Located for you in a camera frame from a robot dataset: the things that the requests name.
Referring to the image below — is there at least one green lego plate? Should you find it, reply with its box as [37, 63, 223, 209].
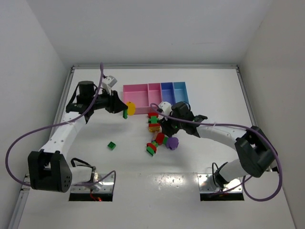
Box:
[122, 109, 128, 119]

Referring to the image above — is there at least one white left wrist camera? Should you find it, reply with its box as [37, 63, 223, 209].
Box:
[102, 75, 117, 90]

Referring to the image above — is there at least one yellow rounded lego brick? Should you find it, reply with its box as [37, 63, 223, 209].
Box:
[126, 101, 136, 116]

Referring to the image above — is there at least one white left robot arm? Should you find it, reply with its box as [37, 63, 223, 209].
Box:
[28, 76, 128, 193]

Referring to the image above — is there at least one purple flower lego brick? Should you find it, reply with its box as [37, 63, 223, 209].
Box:
[165, 137, 179, 150]

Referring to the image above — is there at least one large pink bin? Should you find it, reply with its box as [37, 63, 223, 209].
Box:
[122, 84, 149, 115]

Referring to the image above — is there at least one metal base plate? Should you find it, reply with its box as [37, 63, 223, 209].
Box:
[197, 174, 244, 201]
[69, 172, 116, 202]

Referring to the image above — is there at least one red green yellow lego stack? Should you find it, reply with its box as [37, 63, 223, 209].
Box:
[148, 112, 161, 133]

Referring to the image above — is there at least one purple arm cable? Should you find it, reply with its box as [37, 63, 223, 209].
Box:
[150, 103, 283, 200]
[5, 62, 116, 187]

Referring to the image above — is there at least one small green lego brick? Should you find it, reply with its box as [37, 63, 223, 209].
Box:
[107, 141, 116, 150]

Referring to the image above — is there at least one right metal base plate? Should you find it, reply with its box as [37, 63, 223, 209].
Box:
[197, 174, 244, 201]

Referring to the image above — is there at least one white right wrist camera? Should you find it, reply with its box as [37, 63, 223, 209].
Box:
[159, 101, 172, 115]

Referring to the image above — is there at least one red rounded lego brick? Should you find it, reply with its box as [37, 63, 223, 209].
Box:
[155, 133, 165, 145]

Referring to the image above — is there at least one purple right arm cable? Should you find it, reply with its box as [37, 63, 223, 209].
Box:
[150, 103, 283, 200]

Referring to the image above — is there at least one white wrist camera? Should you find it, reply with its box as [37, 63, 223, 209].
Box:
[102, 75, 117, 90]
[159, 101, 172, 115]

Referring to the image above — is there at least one dark blue bin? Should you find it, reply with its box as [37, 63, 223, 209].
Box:
[161, 82, 175, 105]

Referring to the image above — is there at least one small pink bin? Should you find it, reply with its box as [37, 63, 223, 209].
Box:
[148, 83, 162, 106]

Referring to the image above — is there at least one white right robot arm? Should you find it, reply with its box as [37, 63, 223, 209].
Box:
[158, 102, 275, 188]

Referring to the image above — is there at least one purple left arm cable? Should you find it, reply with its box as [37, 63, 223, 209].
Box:
[5, 62, 116, 187]

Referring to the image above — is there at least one light blue bin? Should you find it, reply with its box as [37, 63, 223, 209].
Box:
[173, 82, 189, 103]

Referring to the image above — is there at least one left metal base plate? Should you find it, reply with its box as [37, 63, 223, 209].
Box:
[69, 172, 116, 202]

